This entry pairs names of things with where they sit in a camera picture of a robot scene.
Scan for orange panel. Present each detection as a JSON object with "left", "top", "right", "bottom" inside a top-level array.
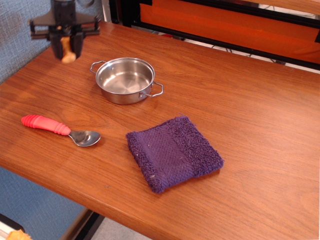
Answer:
[{"left": 140, "top": 0, "right": 320, "bottom": 64}]

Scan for purple folded cloth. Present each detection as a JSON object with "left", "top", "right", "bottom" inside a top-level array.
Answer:
[{"left": 126, "top": 115, "right": 224, "bottom": 194}]

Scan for black metal frame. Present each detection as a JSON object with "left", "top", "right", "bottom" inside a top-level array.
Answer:
[{"left": 109, "top": 0, "right": 320, "bottom": 70}]

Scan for orange toy chicken leg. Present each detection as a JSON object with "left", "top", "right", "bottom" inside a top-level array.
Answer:
[{"left": 60, "top": 35, "right": 77, "bottom": 64}]

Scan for stainless steel pot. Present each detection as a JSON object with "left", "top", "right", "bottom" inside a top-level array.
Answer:
[{"left": 90, "top": 57, "right": 164, "bottom": 105}]

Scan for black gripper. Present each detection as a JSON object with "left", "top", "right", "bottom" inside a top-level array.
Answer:
[{"left": 28, "top": 0, "right": 100, "bottom": 60}]

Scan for red handled metal spoon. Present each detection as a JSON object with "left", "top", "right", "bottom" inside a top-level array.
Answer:
[{"left": 21, "top": 114, "right": 101, "bottom": 147}]

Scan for black object bottom left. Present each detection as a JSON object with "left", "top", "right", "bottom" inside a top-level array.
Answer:
[{"left": 0, "top": 214, "right": 25, "bottom": 234}]

